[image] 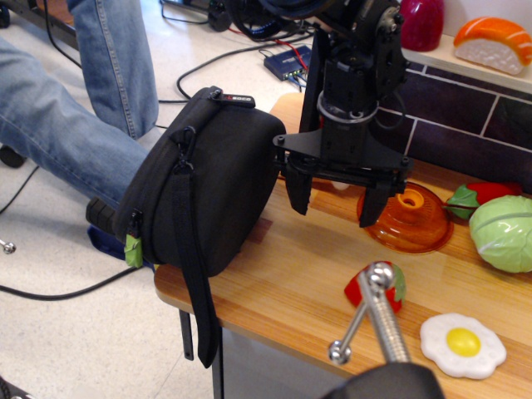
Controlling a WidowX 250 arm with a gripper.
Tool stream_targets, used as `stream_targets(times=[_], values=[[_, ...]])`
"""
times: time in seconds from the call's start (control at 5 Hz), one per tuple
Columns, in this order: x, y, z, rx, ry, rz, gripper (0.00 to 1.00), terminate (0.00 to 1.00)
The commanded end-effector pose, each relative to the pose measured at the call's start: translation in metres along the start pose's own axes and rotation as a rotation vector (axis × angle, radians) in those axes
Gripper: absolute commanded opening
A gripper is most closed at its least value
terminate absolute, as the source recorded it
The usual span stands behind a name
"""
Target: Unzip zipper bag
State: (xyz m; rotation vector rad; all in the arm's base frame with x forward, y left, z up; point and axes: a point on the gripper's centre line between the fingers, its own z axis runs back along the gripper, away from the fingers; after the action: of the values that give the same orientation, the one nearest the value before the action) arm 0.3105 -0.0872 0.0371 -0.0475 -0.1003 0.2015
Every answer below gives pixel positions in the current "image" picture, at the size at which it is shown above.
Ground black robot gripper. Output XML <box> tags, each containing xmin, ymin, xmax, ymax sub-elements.
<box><xmin>273</xmin><ymin>116</ymin><xmax>412</xmax><ymax>228</ymax></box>

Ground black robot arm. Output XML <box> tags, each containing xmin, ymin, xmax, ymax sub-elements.
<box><xmin>262</xmin><ymin>1</ymin><xmax>412</xmax><ymax>228</ymax></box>

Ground black zipper case bag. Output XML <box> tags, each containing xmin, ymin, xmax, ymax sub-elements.
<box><xmin>113</xmin><ymin>86</ymin><xmax>285</xmax><ymax>277</ymax></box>

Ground toy red strawberry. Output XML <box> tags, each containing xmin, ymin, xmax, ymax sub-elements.
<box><xmin>344</xmin><ymin>261</ymin><xmax>406</xmax><ymax>313</ymax></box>

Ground toy red radish leaves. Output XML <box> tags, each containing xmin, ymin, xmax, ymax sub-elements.
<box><xmin>444</xmin><ymin>182</ymin><xmax>522</xmax><ymax>220</ymax></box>

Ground green toy cabbage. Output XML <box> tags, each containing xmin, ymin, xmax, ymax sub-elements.
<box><xmin>469</xmin><ymin>195</ymin><xmax>531</xmax><ymax>273</ymax></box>

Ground magenta vase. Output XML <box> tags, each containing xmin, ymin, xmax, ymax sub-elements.
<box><xmin>401</xmin><ymin>0</ymin><xmax>445</xmax><ymax>52</ymax></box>

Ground toy fried egg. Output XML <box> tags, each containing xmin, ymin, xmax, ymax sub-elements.
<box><xmin>420</xmin><ymin>313</ymin><xmax>507</xmax><ymax>380</ymax></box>

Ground black clamp body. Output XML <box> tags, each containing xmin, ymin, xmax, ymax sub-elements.
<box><xmin>323</xmin><ymin>362</ymin><xmax>445</xmax><ymax>398</ymax></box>

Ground green tape piece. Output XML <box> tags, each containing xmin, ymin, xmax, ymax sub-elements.
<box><xmin>124</xmin><ymin>234</ymin><xmax>143</xmax><ymax>268</ymax></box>

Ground black metal table leg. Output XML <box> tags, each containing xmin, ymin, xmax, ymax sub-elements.
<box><xmin>179</xmin><ymin>310</ymin><xmax>195</xmax><ymax>361</ymax></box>

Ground toy salmon sushi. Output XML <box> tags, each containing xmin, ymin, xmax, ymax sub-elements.
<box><xmin>453</xmin><ymin>17</ymin><xmax>531</xmax><ymax>76</ymax></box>

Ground blue foot pedal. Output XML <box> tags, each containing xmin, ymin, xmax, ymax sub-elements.
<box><xmin>86</xmin><ymin>224</ymin><xmax>157</xmax><ymax>273</ymax></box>

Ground person leg blue jeans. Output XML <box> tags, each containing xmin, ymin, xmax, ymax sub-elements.
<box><xmin>1</xmin><ymin>41</ymin><xmax>147</xmax><ymax>206</ymax></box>

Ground metal clamp screw handle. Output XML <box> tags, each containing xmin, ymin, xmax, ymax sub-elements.
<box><xmin>328</xmin><ymin>261</ymin><xmax>411</xmax><ymax>366</ymax></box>

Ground blue network switch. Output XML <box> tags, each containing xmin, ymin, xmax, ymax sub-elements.
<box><xmin>264</xmin><ymin>46</ymin><xmax>312</xmax><ymax>81</ymax></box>

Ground black wrist strap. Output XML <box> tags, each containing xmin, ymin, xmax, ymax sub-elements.
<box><xmin>171</xmin><ymin>167</ymin><xmax>220</xmax><ymax>369</ymax></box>

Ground black floor cable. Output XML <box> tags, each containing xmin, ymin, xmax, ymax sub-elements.
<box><xmin>0</xmin><ymin>265</ymin><xmax>138</xmax><ymax>302</ymax></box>

